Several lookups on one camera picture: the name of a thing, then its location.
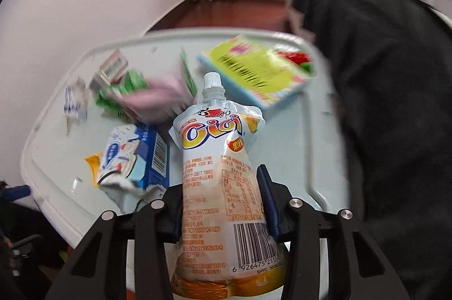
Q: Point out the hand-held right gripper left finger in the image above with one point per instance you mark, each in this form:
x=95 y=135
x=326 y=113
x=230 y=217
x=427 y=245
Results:
x=169 y=211

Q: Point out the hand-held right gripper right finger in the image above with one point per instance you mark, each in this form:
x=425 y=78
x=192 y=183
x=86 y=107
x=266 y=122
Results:
x=270 y=201

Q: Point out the white orange drink pouch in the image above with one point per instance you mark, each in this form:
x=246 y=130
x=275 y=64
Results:
x=212 y=162

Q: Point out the crushed blue white milk carton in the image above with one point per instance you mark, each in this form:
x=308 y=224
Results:
x=141 y=152

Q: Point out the blue box with yellow-green print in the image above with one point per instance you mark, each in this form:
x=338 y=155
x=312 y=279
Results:
x=254 y=70

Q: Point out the small white blue wrapper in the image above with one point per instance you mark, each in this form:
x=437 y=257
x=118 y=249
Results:
x=75 y=102

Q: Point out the yellow wrapper piece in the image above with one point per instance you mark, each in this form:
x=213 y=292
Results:
x=93 y=166

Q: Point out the pink wrapper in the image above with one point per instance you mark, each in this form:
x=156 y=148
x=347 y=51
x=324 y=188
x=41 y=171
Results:
x=155 y=102

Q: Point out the green wrapper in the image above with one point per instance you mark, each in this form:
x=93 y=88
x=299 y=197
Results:
x=134 y=79

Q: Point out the green wrapper strip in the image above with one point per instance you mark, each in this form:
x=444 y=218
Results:
x=189 y=74

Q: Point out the black cloth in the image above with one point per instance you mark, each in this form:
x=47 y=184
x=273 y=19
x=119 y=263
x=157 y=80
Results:
x=388 y=109

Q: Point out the small red white box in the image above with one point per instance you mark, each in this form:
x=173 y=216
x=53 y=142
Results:
x=113 y=67

